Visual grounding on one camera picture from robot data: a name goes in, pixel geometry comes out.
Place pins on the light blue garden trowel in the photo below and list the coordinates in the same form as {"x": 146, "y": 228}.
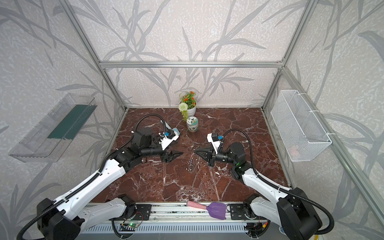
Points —
{"x": 177, "y": 132}

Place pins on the clear plastic wall shelf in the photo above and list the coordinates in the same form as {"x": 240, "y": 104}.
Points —
{"x": 49, "y": 139}

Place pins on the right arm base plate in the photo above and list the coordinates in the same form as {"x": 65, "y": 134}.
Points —
{"x": 241, "y": 212}

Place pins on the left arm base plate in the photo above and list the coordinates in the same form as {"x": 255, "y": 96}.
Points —
{"x": 139, "y": 212}

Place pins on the potted plant orange flowers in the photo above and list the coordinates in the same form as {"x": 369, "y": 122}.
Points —
{"x": 187, "y": 105}

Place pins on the green circuit board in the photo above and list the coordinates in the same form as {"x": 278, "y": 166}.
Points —
{"x": 129, "y": 227}

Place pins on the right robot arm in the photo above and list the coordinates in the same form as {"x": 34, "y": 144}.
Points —
{"x": 299, "y": 217}

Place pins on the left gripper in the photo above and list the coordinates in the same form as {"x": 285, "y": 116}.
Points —
{"x": 164, "y": 155}

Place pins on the purple scoop pink handle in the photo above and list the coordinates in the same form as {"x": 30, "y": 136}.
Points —
{"x": 215, "y": 210}

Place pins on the white wire basket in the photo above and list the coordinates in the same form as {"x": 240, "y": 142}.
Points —
{"x": 303, "y": 135}

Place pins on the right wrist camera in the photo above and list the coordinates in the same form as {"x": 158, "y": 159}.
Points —
{"x": 216, "y": 140}

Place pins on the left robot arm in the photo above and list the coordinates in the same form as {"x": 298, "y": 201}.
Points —
{"x": 65, "y": 217}

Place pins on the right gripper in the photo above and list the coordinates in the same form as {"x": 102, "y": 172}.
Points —
{"x": 212, "y": 156}

